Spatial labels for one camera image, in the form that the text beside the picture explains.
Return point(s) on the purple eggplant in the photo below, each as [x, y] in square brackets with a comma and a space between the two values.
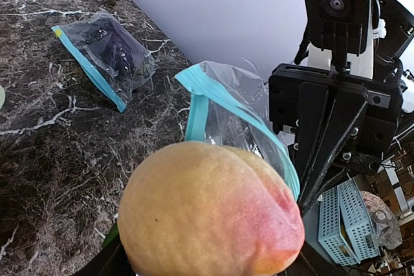
[110, 48]

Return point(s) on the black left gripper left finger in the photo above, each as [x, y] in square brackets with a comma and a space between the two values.
[110, 261]

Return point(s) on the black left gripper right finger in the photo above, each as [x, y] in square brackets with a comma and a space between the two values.
[310, 263]

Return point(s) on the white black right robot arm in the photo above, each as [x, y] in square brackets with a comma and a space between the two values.
[389, 34]

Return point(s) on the orange pink peach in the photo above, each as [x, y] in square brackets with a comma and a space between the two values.
[192, 208]

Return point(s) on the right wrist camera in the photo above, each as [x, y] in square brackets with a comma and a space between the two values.
[340, 26]

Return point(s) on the blue perforated storage bin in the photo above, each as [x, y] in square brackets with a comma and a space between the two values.
[346, 231]

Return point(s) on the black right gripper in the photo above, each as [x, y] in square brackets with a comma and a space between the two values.
[339, 120]

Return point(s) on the clear zip bag blue zipper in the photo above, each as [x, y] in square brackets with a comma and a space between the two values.
[119, 92]

